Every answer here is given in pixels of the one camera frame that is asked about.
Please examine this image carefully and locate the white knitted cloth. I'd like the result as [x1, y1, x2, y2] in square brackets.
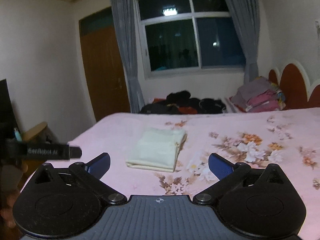
[125, 128, 187, 173]

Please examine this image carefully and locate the pile of black clothes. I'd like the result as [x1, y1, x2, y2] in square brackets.
[139, 90, 227, 115]

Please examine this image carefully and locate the stack of folded clothes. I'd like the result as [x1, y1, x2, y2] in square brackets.
[229, 77, 286, 113]

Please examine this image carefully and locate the person's left hand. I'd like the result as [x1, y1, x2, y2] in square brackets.
[0, 159, 29, 235]

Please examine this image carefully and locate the wooden chair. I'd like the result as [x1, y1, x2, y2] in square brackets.
[22, 122, 53, 144]

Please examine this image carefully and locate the pink floral bedspread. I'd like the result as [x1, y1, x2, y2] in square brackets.
[13, 108, 319, 239]

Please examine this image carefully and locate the striped bed sheet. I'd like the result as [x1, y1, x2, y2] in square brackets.
[222, 96, 245, 113]

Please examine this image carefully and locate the brown wooden door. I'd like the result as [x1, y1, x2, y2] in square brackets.
[79, 7, 130, 121]

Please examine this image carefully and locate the red white headboard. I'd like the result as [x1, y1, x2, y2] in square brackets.
[268, 60, 320, 110]

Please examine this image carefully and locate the grey left curtain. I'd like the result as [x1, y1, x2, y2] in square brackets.
[111, 0, 144, 113]

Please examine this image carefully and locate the grey curtain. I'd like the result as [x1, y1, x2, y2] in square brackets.
[111, 0, 144, 113]
[225, 0, 260, 83]

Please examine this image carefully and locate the grey right curtain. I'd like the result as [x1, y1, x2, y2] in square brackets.
[225, 0, 260, 83]

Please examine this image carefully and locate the window with white frame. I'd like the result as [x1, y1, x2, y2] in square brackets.
[136, 0, 246, 78]

